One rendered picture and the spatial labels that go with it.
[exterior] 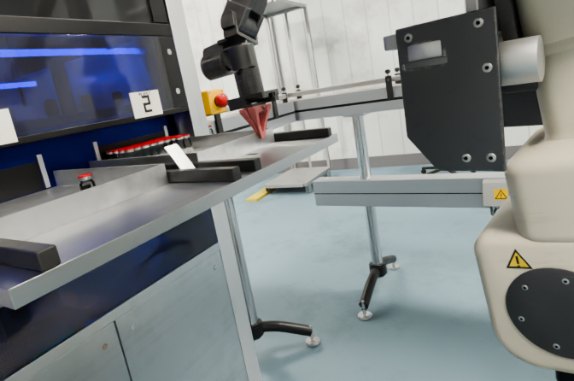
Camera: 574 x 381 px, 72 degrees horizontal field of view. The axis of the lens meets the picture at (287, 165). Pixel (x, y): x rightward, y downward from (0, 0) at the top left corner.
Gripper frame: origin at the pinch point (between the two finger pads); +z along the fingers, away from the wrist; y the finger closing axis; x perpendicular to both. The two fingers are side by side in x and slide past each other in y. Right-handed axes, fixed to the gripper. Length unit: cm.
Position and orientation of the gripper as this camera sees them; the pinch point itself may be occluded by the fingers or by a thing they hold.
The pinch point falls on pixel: (261, 134)
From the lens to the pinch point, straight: 89.0
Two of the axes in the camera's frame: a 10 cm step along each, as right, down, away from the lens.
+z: 2.2, 9.6, 1.7
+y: -8.4, 1.0, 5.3
